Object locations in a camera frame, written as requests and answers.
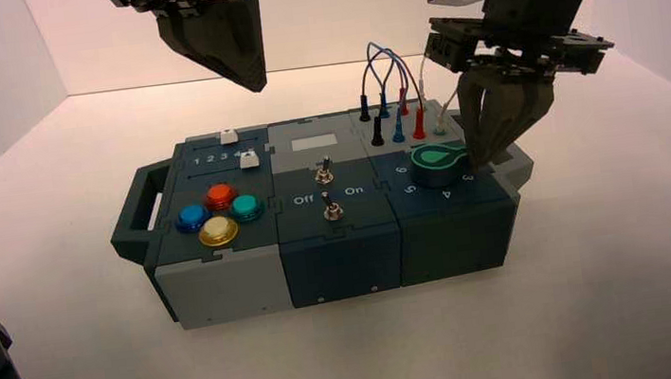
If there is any blue round push button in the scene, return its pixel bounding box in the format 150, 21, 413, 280
173, 203, 213, 236

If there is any black banana plug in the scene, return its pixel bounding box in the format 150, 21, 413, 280
356, 92, 372, 125
368, 115, 386, 148

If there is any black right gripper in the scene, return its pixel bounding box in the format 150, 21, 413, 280
418, 0, 628, 175

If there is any black jumper wire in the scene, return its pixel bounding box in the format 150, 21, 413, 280
356, 55, 398, 121

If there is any red jumper wire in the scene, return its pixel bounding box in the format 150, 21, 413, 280
386, 45, 426, 113

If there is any grey rectangular display window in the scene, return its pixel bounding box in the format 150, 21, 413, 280
290, 133, 338, 153

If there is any metal toggle switch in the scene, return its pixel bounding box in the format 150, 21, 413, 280
311, 154, 337, 187
319, 188, 346, 224

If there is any red round push button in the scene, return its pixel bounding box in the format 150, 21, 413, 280
202, 182, 243, 214

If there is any teal and grey control box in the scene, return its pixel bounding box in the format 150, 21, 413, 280
99, 88, 549, 337

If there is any blue jumper wire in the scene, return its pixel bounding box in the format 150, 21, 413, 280
364, 39, 407, 117

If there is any yellow round push button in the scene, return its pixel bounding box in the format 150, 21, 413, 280
196, 214, 242, 250

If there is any white jumper wire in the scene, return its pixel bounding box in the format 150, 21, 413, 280
417, 51, 462, 117

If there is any dark knob with green pointer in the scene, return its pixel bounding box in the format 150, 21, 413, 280
408, 139, 473, 192

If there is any green round push button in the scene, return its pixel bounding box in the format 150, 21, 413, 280
227, 192, 266, 226

